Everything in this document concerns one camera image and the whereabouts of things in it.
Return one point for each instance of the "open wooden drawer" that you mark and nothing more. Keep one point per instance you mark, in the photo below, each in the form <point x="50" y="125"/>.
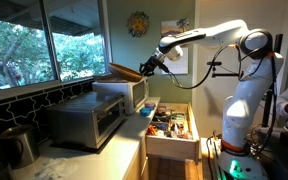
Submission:
<point x="172" y="133"/>

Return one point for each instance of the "pink small bowl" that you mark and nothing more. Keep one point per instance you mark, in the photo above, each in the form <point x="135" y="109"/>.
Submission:
<point x="150" y="105"/>

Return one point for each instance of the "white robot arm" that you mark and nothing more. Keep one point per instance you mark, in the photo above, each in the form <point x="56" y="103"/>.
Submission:
<point x="236" y="157"/>

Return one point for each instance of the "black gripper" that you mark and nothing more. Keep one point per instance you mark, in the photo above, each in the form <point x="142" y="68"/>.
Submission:
<point x="150" y="65"/>

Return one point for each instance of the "blue small bowl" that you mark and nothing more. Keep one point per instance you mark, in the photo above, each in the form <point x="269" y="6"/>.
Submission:
<point x="145" y="112"/>

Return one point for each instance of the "wall calendar with landscape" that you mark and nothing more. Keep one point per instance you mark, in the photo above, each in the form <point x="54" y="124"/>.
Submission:
<point x="173" y="27"/>

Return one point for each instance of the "flat tray on microwave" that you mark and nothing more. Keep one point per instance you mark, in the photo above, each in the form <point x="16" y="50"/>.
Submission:
<point x="109" y="78"/>

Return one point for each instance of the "sun wall decoration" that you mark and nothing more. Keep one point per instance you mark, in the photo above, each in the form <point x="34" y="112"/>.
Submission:
<point x="138" y="24"/>

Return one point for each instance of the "white microwave oven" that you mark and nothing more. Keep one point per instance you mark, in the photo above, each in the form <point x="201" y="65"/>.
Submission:
<point x="135" y="93"/>

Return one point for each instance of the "window frame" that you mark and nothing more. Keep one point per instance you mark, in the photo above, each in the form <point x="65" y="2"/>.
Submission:
<point x="45" y="43"/>

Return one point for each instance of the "woven wicker basket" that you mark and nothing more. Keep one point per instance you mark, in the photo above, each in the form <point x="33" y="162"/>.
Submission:
<point x="124" y="72"/>

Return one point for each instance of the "silver toaster oven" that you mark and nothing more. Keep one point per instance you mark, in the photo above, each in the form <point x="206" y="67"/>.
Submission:
<point x="86" y="121"/>

